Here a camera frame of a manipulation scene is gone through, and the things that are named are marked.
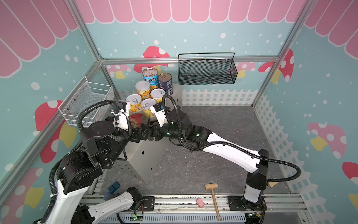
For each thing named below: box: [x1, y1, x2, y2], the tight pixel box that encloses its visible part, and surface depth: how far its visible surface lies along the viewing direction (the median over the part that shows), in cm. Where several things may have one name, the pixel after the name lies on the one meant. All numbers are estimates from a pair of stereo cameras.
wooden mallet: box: [204, 182, 221, 222], surface depth 79 cm
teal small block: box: [108, 181, 121, 194], surface depth 81 cm
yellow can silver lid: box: [125, 93, 142, 113], surface depth 70 cm
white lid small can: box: [150, 88, 166, 104], surface depth 73 cm
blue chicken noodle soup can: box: [141, 67, 159, 86], surface depth 75 cm
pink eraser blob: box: [196, 197, 205, 208], surface depth 76 cm
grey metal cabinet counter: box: [114, 86, 182, 185], surface depth 57 cm
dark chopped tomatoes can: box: [158, 72, 174, 96], surface depth 74 cm
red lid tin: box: [129, 112, 147, 129], surface depth 62 cm
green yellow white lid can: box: [135, 80, 152, 101], surface depth 73 cm
